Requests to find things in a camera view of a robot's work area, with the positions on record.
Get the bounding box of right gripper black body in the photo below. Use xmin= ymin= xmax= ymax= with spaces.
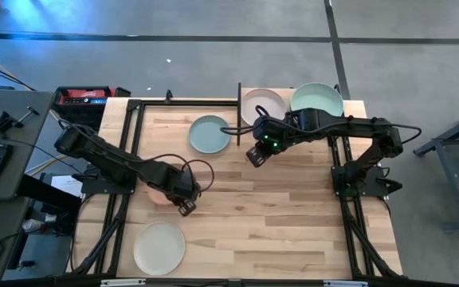
xmin=252 ymin=111 xmax=294 ymax=155

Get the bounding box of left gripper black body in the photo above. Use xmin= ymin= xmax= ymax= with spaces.
xmin=158 ymin=166 xmax=202 ymax=205

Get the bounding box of salmon orange plate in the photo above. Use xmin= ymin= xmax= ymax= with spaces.
xmin=145 ymin=175 xmax=181 ymax=207

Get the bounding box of taupe plate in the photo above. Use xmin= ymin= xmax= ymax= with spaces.
xmin=240 ymin=88 xmax=288 ymax=127

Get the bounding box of blue-grey plate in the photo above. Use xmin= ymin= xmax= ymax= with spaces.
xmin=188 ymin=114 xmax=232 ymax=155

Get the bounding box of mint green plate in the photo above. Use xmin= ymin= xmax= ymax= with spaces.
xmin=289 ymin=81 xmax=345 ymax=119

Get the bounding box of cream plate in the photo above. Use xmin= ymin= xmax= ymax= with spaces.
xmin=132 ymin=221 xmax=186 ymax=277

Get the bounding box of white paper sheet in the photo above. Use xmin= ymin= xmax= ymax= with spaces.
xmin=49 ymin=174 xmax=84 ymax=199

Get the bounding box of red and black tool case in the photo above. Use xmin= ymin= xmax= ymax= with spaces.
xmin=53 ymin=85 xmax=131 ymax=129

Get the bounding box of power strip with plugs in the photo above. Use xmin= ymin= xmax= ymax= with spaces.
xmin=21 ymin=210 xmax=75 ymax=237

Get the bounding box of dark grey desk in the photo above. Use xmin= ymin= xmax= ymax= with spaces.
xmin=0 ymin=90 xmax=55 ymax=282

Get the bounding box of black clamp tool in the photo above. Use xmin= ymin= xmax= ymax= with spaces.
xmin=0 ymin=105 xmax=41 ymax=136

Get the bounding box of grey metal stand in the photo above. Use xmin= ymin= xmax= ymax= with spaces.
xmin=412 ymin=103 xmax=459 ymax=233

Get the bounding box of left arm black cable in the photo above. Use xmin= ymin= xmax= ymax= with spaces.
xmin=133 ymin=153 xmax=216 ymax=199

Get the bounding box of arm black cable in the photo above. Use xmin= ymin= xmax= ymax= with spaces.
xmin=219 ymin=104 xmax=422 ymax=145
xmin=133 ymin=153 xmax=216 ymax=199

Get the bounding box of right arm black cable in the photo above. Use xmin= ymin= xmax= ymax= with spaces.
xmin=219 ymin=104 xmax=422 ymax=145

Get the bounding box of black aluminium table frame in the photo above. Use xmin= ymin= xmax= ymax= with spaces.
xmin=69 ymin=98 xmax=404 ymax=280

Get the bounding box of silver metal bracket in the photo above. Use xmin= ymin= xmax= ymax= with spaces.
xmin=100 ymin=278 xmax=147 ymax=287
xmin=323 ymin=280 xmax=369 ymax=287

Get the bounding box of yellow cable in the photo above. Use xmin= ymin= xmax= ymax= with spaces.
xmin=25 ymin=154 xmax=61 ymax=177

